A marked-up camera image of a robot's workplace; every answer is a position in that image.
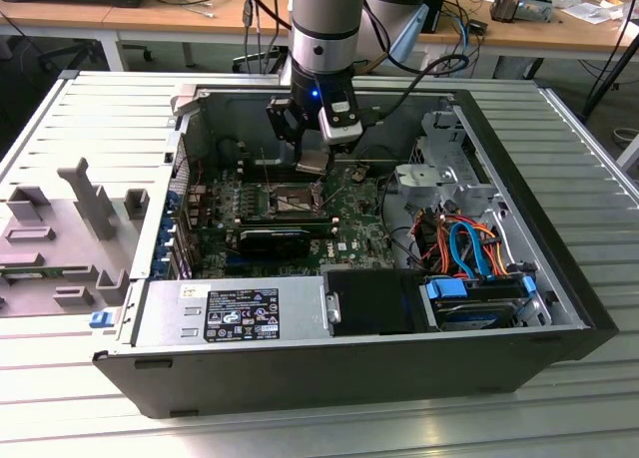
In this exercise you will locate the black upright box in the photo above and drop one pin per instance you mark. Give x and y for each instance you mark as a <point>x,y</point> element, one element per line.
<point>435,9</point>

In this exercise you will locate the white power strip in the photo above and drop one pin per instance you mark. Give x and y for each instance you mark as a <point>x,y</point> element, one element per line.
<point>428,67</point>

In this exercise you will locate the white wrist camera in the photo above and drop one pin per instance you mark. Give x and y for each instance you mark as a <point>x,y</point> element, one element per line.
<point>339,126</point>

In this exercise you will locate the silver drive cage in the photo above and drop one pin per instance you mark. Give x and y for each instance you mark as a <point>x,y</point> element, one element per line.
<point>469,193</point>

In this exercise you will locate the blue disk carrier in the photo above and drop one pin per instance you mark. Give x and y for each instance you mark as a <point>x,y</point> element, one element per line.
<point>447,288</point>

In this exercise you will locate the blue plastic clip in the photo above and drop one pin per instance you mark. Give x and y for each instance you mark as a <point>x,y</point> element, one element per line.
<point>101,320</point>

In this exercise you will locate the silver green CPU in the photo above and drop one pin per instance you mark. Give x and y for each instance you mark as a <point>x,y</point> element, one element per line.
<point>312,162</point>

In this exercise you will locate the silver power supply unit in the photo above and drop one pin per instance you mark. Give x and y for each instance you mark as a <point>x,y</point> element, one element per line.
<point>165,308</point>

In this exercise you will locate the CPU socket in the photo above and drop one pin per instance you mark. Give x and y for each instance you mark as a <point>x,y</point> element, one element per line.
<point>289,191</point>

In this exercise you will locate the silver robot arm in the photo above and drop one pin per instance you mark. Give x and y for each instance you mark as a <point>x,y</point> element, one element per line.
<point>324,19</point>

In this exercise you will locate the wooden desk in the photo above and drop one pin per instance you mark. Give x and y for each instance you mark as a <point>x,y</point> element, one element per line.
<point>175,21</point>

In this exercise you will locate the grey parts rack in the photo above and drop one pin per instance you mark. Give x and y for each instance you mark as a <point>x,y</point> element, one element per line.
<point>75,238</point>

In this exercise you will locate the grey desktop device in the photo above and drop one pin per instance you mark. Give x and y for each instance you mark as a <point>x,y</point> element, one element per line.
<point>536,9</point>

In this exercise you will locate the silver round bracket plate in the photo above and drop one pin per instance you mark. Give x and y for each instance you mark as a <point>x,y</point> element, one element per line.
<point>422,174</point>

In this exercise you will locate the blue expansion card latch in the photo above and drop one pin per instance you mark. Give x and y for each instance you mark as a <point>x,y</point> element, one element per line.
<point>170,223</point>

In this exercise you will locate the white paper sheets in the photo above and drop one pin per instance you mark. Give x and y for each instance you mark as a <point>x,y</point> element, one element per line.
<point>589,11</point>

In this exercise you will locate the small black adapter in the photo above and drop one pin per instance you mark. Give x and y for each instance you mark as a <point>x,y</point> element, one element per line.
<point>476,27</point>

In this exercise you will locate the black graphics card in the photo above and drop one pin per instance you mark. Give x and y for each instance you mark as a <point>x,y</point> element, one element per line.
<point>272,246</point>

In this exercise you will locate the green motherboard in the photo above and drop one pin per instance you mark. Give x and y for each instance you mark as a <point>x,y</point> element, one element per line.
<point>359,218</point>

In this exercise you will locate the hard disk drive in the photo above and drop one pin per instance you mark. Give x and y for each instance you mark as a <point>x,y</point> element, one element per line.
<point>474,314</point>

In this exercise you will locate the metal heat sink cooler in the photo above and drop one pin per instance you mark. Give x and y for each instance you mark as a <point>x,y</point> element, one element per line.
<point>504,6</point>

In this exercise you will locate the green RAM stick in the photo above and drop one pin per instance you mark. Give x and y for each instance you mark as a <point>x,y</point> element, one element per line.
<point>30,274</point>
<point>284,224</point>

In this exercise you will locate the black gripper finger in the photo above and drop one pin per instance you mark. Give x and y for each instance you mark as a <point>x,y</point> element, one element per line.
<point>283,119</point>
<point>343,148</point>

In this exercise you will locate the pale blue teach pendant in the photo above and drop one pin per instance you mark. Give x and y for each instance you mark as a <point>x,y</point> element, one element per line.
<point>407,44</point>

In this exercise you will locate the black case fan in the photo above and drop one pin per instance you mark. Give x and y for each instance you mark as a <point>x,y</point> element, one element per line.
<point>228,151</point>

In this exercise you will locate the black PC case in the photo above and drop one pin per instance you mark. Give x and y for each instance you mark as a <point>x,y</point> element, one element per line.
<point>299,378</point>

